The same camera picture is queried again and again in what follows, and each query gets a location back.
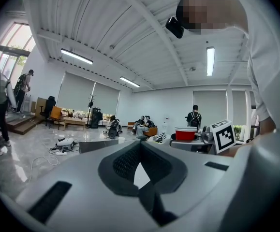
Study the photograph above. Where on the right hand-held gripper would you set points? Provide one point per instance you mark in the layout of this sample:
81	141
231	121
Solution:
223	136

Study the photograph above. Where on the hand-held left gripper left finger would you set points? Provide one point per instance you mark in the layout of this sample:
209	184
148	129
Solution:
81	178

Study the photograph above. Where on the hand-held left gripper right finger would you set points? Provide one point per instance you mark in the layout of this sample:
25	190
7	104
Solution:
197	175

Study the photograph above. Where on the person's right forearm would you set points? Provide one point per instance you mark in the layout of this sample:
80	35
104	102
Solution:
236	149

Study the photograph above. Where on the black backpack rig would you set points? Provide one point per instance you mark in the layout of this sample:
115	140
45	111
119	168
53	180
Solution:
113	129
195	121

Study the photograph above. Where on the striped cloth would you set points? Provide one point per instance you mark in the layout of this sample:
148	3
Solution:
160	136

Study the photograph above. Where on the grey beanbag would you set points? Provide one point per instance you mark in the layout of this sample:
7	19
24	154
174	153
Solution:
159	141

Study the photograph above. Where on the white water dispenser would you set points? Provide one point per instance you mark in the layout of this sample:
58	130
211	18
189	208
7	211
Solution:
166	124

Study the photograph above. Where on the white power strip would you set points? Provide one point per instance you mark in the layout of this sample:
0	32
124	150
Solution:
61	153

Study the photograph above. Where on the orange sofa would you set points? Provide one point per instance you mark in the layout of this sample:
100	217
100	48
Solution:
153	130

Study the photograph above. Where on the white floor machine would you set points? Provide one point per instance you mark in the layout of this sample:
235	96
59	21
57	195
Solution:
64	141

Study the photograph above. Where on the grey roller blind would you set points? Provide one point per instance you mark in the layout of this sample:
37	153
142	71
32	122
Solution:
106	100
210	107
239	107
75	93

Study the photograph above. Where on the white paper cup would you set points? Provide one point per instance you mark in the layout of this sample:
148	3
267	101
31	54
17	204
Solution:
122	140

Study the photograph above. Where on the wooden table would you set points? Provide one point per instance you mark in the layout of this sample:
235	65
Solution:
74	121

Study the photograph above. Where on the black speaker cabinet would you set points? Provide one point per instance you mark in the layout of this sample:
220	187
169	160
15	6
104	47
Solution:
96	117

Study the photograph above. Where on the orange chair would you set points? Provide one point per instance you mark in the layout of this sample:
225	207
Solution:
56	112

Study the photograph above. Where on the black coat rack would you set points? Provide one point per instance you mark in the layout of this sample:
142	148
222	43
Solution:
91	105

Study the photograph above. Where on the black office chair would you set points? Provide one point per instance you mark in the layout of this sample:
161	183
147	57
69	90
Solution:
48	106

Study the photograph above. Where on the wooden platform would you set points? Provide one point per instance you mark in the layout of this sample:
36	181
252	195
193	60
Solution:
21	126

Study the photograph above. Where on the ceiling tube light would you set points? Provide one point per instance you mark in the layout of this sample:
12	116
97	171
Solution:
77	56
210	62
130	81

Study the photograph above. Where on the person's white shirt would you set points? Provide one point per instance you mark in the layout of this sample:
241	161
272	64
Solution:
270	57

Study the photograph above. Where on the person's head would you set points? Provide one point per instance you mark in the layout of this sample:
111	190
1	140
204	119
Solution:
212	11

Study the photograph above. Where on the black head-worn camera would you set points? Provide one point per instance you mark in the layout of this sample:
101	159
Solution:
174	27

